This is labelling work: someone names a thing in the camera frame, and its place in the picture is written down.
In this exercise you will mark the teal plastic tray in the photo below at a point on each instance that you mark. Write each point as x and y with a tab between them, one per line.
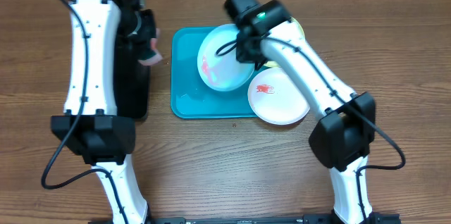
191	98

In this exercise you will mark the light blue plate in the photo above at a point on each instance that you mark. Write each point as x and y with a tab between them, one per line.
222	73

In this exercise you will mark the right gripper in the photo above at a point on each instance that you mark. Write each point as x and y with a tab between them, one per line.
246	54

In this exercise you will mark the black rectangular tray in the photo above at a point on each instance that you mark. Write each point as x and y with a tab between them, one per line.
130	79

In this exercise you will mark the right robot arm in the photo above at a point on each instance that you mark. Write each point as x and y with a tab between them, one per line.
343	133

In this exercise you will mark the green and pink sponge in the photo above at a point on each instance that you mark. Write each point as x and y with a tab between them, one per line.
155	56

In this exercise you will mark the white plate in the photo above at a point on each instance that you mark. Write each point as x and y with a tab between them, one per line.
275	99

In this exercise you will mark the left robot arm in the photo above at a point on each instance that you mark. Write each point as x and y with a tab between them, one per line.
113	46

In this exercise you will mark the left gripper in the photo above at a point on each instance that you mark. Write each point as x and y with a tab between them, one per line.
144	42

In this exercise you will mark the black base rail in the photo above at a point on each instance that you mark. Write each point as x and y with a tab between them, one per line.
375	218

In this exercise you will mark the yellow-green plate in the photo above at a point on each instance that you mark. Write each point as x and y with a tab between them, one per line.
273	64

